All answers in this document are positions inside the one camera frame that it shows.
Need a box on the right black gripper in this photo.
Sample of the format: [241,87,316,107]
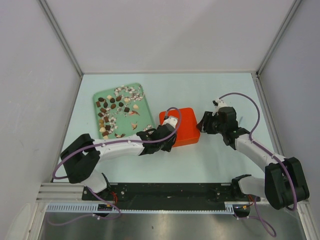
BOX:
[195,111,226,135]

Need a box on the orange box lid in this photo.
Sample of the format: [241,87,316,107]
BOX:
[159,106,201,148]

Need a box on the green floral tray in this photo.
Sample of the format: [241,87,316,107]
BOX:
[92,83,156,140]

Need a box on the orange chocolate box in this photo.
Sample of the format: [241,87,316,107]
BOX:
[173,132,200,148]

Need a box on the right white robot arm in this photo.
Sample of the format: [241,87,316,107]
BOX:
[196,106,310,210]

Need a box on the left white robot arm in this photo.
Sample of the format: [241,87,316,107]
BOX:
[60,122,177,200]

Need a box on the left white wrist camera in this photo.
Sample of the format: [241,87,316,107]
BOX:
[161,116,179,129]

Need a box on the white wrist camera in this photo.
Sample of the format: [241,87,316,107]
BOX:
[212,98,228,112]
[161,116,179,129]

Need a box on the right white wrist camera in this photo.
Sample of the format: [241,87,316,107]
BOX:
[212,98,228,112]

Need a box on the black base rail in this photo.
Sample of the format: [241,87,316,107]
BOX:
[98,182,256,212]

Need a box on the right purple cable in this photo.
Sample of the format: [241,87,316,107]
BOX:
[218,92,298,237]

